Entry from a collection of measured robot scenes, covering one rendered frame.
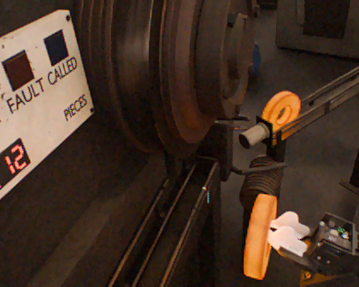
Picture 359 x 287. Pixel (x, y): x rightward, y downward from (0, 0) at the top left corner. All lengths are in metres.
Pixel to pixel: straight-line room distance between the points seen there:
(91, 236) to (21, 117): 0.27
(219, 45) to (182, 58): 0.06
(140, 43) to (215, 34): 0.13
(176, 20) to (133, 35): 0.07
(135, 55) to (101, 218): 0.33
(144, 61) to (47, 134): 0.18
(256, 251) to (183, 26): 0.39
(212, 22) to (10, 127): 0.34
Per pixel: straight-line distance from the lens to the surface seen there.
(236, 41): 0.67
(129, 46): 0.56
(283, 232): 0.68
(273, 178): 1.31
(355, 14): 3.43
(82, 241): 0.69
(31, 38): 0.54
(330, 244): 0.66
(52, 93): 0.57
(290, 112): 1.32
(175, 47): 0.58
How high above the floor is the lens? 1.38
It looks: 36 degrees down
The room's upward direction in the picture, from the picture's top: 5 degrees counter-clockwise
